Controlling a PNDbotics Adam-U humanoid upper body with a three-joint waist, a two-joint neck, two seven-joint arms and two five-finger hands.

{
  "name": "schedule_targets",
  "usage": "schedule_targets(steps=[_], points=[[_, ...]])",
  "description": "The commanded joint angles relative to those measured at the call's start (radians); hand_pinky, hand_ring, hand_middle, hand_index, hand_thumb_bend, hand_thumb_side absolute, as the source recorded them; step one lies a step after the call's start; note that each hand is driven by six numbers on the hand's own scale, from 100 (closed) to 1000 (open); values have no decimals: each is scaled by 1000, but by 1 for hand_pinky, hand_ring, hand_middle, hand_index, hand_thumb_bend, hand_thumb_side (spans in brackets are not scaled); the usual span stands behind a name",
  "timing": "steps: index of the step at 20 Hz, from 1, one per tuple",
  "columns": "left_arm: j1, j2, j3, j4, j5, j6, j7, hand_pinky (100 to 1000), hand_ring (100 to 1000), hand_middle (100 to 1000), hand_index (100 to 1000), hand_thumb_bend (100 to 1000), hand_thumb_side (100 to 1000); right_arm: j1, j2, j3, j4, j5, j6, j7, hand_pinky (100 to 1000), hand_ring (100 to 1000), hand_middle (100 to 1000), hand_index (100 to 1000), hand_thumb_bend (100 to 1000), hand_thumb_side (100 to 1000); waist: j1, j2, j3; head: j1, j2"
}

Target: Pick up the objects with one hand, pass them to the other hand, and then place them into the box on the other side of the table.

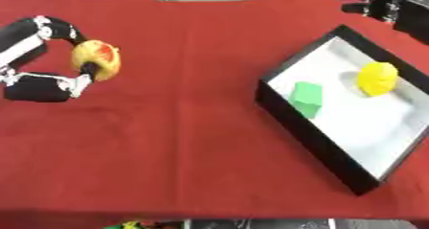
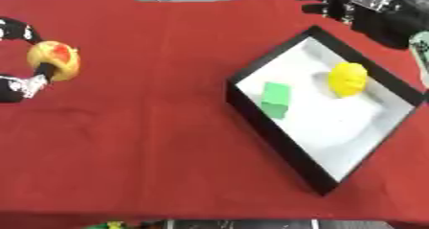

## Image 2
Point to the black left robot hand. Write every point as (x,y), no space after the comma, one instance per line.
(12,87)

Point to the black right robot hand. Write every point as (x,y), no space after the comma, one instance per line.
(385,18)

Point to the yellow and red toy fruit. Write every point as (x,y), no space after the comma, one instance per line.
(54,59)

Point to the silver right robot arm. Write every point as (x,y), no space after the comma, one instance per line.
(420,55)

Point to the black box with white inside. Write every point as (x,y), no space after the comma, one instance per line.
(329,118)

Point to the yellow toy lemon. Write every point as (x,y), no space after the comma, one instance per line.
(347,79)

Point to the green rectangular block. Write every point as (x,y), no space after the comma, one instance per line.
(275,100)

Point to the green and yellow toy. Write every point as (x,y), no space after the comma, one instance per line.
(111,225)

